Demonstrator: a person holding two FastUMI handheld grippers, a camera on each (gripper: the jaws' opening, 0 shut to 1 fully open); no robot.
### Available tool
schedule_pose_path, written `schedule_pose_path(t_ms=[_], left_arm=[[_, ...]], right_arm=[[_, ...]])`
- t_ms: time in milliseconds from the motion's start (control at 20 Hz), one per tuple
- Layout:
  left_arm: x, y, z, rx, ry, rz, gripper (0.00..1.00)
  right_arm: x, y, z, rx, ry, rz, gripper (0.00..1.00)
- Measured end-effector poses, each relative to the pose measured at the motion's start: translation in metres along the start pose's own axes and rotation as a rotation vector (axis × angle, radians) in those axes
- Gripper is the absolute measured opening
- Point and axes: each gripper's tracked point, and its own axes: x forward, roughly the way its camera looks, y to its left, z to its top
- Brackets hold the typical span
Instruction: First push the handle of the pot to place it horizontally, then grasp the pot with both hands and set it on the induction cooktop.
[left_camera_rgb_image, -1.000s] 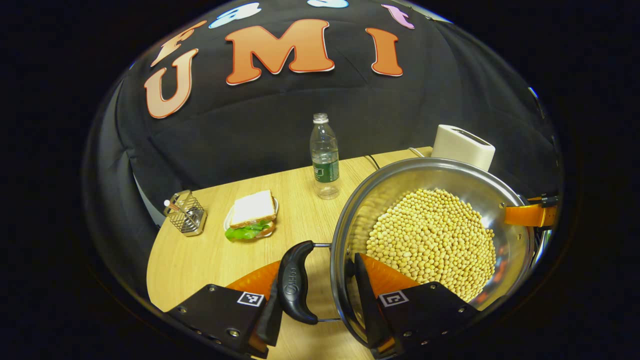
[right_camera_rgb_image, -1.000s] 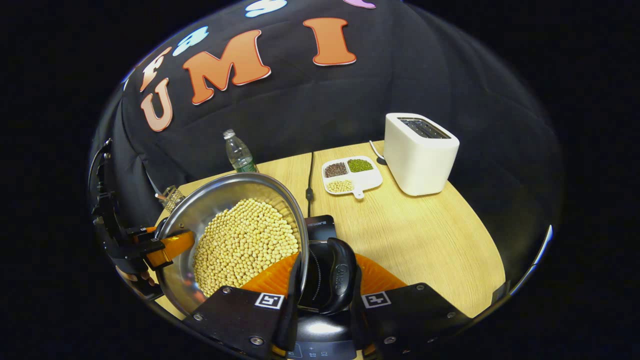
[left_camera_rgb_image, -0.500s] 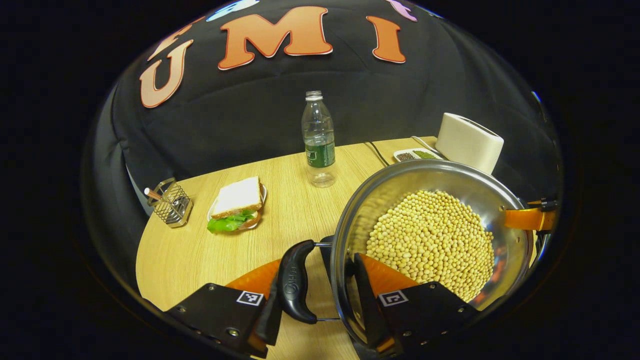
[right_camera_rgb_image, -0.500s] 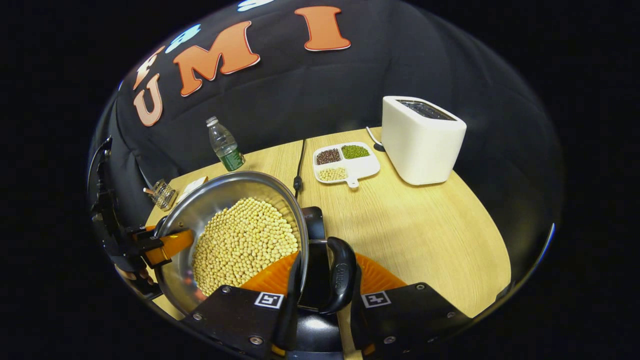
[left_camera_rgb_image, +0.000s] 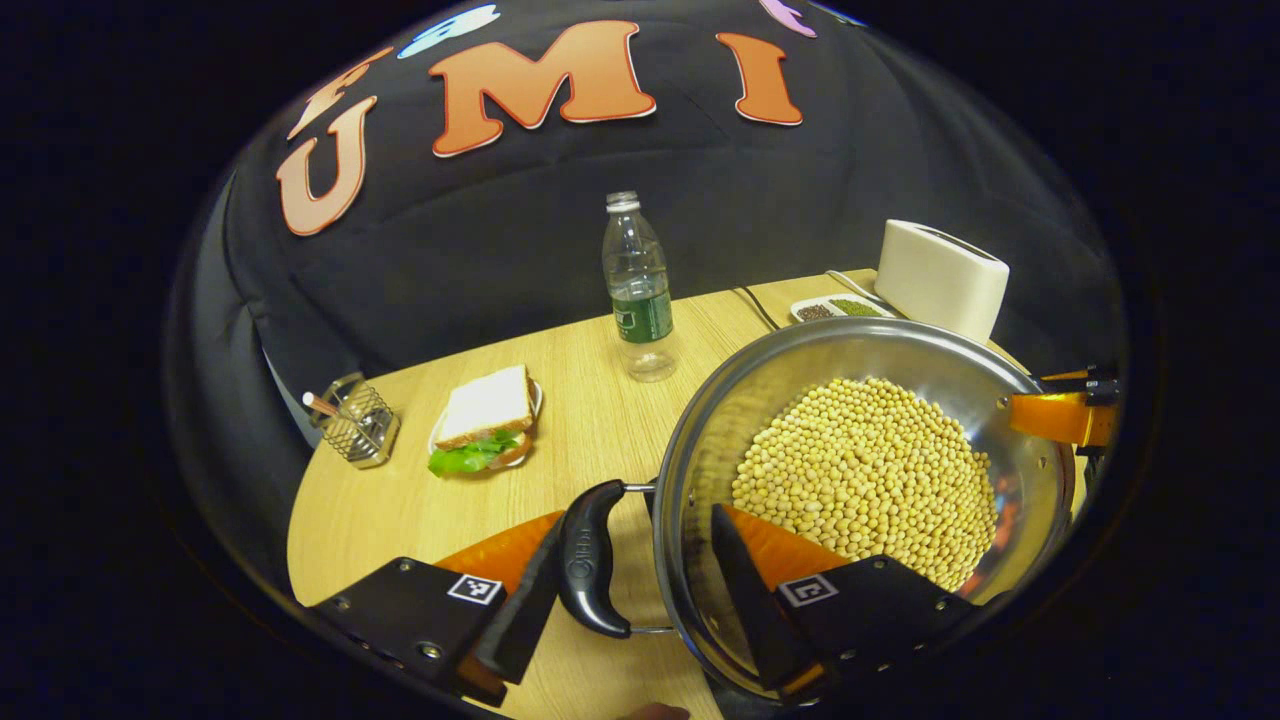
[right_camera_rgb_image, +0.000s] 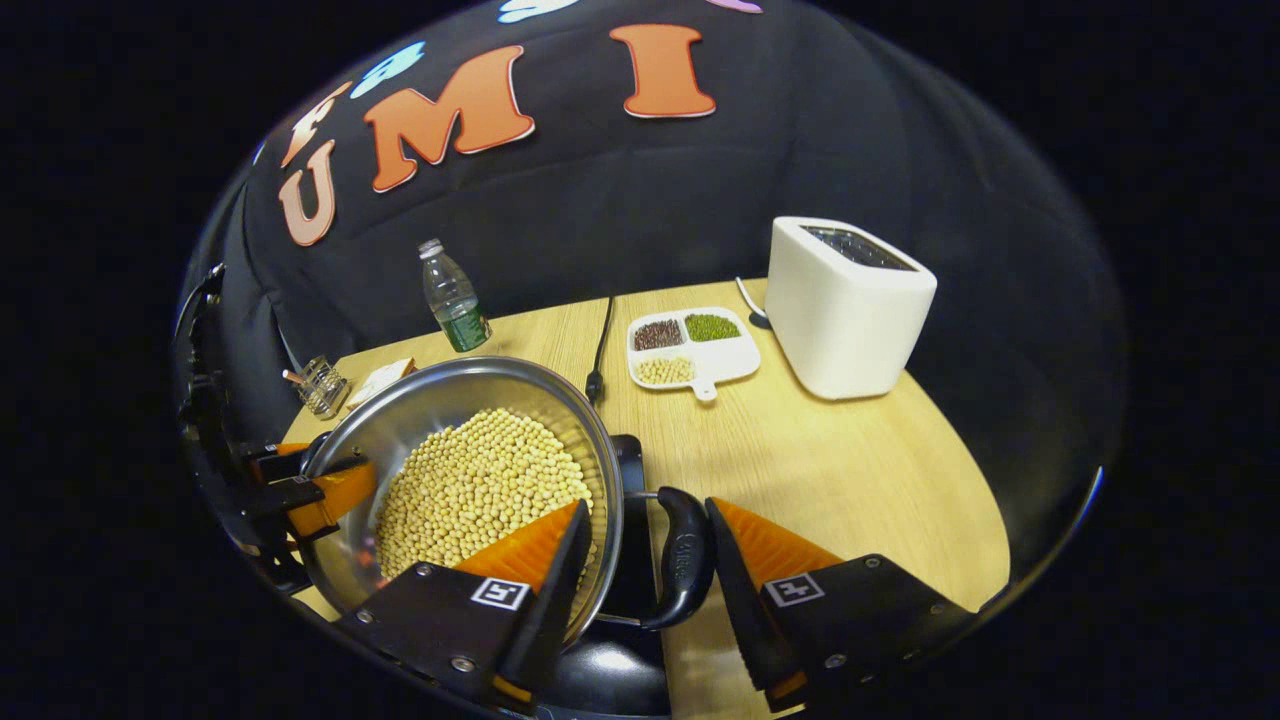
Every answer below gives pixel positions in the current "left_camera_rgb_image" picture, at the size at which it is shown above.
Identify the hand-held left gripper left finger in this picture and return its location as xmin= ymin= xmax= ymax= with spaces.
xmin=308 ymin=510 xmax=567 ymax=707

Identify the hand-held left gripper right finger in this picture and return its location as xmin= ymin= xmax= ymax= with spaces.
xmin=709 ymin=503 xmax=979 ymax=703

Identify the steel pot with black handles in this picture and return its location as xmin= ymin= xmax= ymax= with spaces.
xmin=556 ymin=317 xmax=1078 ymax=703

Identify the pile of yellow soybeans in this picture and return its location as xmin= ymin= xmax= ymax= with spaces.
xmin=731 ymin=376 xmax=1000 ymax=593

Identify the white knife block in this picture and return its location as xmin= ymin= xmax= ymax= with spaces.
xmin=874 ymin=219 xmax=1012 ymax=345

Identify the sandwich with lettuce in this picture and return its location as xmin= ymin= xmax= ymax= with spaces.
xmin=428 ymin=364 xmax=537 ymax=478

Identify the white divided grain tray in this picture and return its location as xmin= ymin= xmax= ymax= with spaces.
xmin=789 ymin=295 xmax=898 ymax=324

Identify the clear plastic water bottle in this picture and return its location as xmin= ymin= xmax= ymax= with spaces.
xmin=601 ymin=191 xmax=679 ymax=384

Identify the black backdrop cloth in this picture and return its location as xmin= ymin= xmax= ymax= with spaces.
xmin=163 ymin=0 xmax=1133 ymax=606

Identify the wire mesh holder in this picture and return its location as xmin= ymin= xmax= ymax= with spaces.
xmin=305 ymin=373 xmax=402 ymax=470

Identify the white cable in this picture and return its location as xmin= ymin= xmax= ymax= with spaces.
xmin=824 ymin=269 xmax=893 ymax=308

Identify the black power cable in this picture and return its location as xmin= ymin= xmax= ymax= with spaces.
xmin=734 ymin=285 xmax=782 ymax=332

